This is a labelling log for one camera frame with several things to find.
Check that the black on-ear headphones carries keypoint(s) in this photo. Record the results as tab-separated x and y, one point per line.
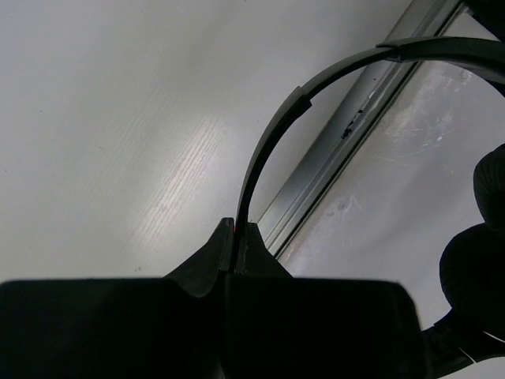
471	267

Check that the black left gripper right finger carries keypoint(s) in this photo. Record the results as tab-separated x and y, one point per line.
279	326

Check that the aluminium front rail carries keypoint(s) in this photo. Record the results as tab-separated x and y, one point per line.
344	114

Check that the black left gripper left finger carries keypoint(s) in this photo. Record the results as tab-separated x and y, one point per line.
118	328

